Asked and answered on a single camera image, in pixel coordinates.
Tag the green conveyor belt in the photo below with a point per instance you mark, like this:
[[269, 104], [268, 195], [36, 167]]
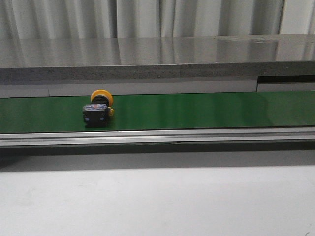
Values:
[[163, 111]]

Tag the white pleated curtain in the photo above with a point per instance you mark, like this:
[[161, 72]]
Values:
[[79, 19]]

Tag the grey stone countertop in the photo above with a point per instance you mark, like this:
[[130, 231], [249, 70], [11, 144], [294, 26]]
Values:
[[77, 67]]

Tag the yellow mushroom push button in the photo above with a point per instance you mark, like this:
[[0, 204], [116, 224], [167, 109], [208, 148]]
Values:
[[99, 111]]

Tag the aluminium conveyor side rail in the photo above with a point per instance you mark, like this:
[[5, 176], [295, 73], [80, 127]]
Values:
[[158, 136]]

